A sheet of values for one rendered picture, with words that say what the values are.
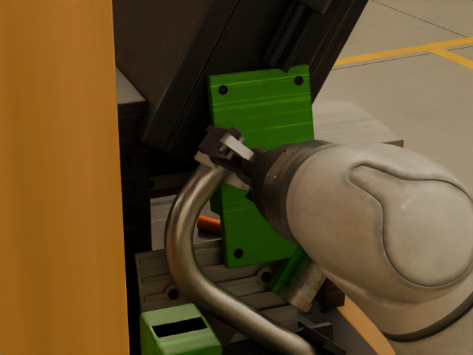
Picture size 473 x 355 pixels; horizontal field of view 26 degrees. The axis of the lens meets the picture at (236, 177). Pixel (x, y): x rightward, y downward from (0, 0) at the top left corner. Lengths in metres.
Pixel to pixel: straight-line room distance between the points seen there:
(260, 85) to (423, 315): 0.44
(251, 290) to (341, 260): 0.46
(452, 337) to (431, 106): 4.06
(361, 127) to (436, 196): 0.68
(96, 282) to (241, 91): 0.75
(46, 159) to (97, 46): 0.04
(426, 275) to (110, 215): 0.36
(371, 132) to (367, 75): 3.85
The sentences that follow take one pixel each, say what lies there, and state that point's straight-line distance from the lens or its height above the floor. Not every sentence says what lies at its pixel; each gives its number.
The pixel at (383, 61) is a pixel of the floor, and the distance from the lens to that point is 5.41.
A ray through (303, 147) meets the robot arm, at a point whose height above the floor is 1.30.
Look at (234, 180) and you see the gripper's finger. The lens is 1.04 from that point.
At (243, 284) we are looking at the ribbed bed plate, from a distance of 1.15.
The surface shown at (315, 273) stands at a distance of 1.11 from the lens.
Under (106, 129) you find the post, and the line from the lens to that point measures 0.34.
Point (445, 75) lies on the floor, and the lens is 5.24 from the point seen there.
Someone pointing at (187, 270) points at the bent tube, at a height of 1.10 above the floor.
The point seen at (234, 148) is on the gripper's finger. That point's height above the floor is 1.27.
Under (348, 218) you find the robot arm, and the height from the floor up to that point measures 1.31.
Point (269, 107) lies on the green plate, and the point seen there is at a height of 1.23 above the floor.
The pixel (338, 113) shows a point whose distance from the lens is 1.39.
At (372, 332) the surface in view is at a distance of 1.34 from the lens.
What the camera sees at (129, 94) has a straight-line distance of 1.13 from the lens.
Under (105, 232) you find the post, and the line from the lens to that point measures 0.35.
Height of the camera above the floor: 1.61
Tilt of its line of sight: 24 degrees down
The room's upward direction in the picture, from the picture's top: straight up
